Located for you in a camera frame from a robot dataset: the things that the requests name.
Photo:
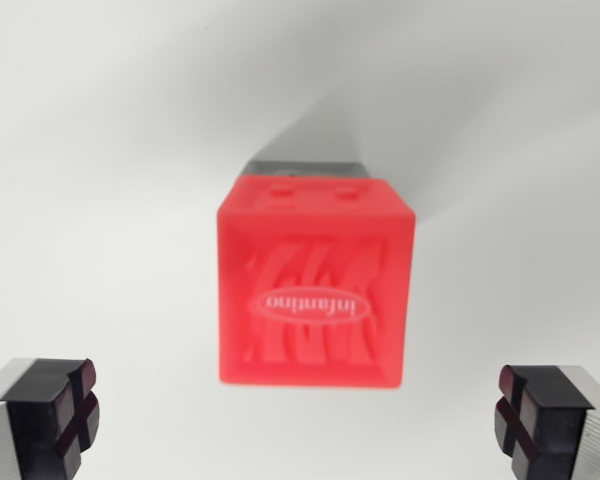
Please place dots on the grey rubber toy cube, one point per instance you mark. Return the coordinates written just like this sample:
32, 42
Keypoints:
310, 168

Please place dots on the red rubber toy cube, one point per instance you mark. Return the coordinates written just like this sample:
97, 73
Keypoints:
315, 250

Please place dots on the gripper right finger with black rubber pad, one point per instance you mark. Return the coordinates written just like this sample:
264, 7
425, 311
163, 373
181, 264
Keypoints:
555, 425

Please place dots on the gripper left finger with black rubber pad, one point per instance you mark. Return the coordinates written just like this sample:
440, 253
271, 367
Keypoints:
40, 420

